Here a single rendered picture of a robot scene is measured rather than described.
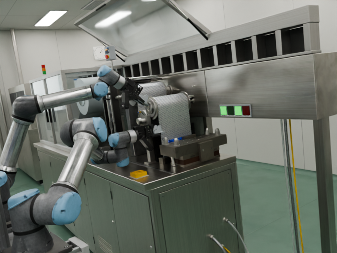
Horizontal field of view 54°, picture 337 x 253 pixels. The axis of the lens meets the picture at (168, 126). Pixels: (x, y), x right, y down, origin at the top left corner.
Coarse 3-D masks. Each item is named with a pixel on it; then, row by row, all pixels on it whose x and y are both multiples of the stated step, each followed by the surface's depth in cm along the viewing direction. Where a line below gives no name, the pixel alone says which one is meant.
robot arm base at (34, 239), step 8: (16, 232) 123; (24, 232) 122; (32, 232) 123; (40, 232) 125; (48, 232) 130; (16, 240) 123; (24, 240) 122; (32, 240) 123; (40, 240) 124; (48, 240) 129; (16, 248) 123; (24, 248) 123; (32, 248) 122; (40, 248) 124; (48, 248) 126
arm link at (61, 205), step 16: (80, 128) 148; (96, 128) 147; (80, 144) 142; (96, 144) 148; (80, 160) 136; (64, 176) 129; (80, 176) 133; (48, 192) 124; (64, 192) 122; (48, 208) 118; (64, 208) 118; (80, 208) 126; (48, 224) 121
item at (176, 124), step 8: (176, 112) 209; (184, 112) 213; (160, 120) 203; (168, 120) 206; (176, 120) 209; (184, 120) 213; (168, 128) 206; (176, 128) 210; (184, 128) 213; (168, 136) 207; (176, 136) 210
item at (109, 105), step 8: (112, 88) 220; (104, 96) 232; (112, 96) 220; (104, 104) 232; (112, 104) 221; (104, 112) 234; (112, 112) 225; (112, 120) 233; (120, 120) 224; (112, 128) 228; (120, 128) 224
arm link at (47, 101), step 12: (96, 84) 170; (24, 96) 166; (36, 96) 164; (48, 96) 166; (60, 96) 167; (72, 96) 168; (84, 96) 170; (96, 96) 173; (24, 108) 163; (36, 108) 164; (48, 108) 168
